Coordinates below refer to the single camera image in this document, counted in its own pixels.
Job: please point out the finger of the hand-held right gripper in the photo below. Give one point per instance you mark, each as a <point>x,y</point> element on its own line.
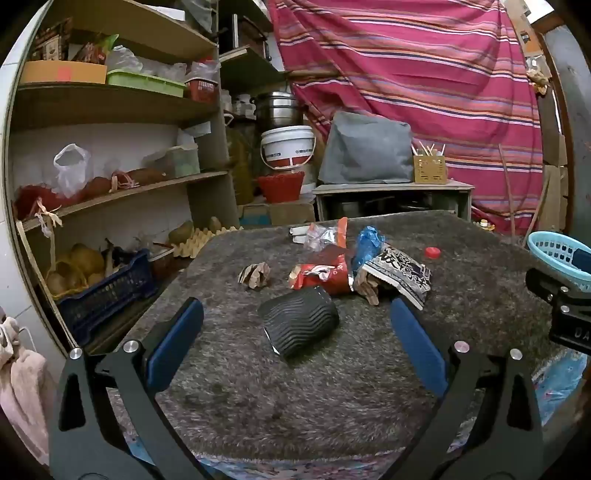
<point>582,264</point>
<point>547,282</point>

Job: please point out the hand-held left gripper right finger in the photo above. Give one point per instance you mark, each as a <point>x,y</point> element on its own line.
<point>415,344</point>

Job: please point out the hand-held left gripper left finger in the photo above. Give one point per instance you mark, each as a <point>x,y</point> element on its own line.
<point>178,341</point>

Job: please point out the light blue plastic basket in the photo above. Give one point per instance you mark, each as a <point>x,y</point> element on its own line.
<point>549,247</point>

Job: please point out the black white patterned packet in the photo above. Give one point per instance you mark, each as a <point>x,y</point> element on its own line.
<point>401,272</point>

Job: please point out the torn brown paper piece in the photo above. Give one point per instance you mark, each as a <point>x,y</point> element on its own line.
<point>367,288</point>

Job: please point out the red bottle cap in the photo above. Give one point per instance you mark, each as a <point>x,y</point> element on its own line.
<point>432,252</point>

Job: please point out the blue plastic bag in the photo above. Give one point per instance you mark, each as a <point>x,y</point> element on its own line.
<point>367,244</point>

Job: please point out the red snack packet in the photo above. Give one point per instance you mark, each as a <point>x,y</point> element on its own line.
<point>323,274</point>

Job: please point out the black ribbed cup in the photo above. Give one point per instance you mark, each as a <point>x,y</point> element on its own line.
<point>300,321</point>

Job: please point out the orange clear wrapper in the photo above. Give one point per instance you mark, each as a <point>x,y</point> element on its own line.
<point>330,235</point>

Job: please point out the small white carton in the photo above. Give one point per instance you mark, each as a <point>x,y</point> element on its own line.
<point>299,233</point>

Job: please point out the blue printed cloth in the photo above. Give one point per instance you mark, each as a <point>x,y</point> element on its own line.
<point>556,387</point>

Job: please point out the flat cardboard stack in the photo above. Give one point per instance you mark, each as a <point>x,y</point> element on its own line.
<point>554,194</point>

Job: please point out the blue plastic crate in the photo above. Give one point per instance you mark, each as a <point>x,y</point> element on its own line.
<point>108,295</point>

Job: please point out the egg carton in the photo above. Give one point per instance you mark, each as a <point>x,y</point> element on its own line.
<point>198,242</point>

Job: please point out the pink towel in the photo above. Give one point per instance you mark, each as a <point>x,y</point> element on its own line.
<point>23,392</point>

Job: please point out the woven utensil basket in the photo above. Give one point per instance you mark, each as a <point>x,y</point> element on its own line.
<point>429,170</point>

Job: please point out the pile of sweet potatoes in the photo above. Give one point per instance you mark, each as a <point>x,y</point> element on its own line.
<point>138,176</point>

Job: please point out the clear plastic container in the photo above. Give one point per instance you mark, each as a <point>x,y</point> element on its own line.
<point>178,161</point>

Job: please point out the red woven basket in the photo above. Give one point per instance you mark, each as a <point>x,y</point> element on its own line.
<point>280,187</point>

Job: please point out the yellow oil jug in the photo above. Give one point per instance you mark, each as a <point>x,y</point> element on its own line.
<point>241,161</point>

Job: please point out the red mesh bag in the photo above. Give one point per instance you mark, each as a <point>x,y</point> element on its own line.
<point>34,201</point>

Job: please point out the white plastic bag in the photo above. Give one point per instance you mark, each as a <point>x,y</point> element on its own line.
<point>71,170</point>

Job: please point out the grey cloth cover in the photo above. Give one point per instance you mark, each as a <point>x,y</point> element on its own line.
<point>364,147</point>

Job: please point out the white plastic bucket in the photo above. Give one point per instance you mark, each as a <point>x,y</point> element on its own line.
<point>287,147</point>

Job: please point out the small cardboard box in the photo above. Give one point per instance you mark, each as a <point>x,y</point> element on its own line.
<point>524,32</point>

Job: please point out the wooden shelf unit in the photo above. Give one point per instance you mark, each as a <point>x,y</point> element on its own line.
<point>115,104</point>

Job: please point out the red striped cloth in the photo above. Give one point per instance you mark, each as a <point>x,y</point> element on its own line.
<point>415,69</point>

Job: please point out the steel stock pot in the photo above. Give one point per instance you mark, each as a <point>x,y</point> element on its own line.
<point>277,110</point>

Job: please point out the small red basket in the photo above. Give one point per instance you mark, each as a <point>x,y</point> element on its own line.
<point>202,90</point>

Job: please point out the green plastic tray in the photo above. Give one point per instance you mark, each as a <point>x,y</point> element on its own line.
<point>143,83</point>

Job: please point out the yellow cardboard box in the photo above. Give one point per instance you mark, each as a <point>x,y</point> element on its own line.
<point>60,73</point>

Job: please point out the grey door wooden frame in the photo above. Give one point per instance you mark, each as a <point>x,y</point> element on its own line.
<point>572,92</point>

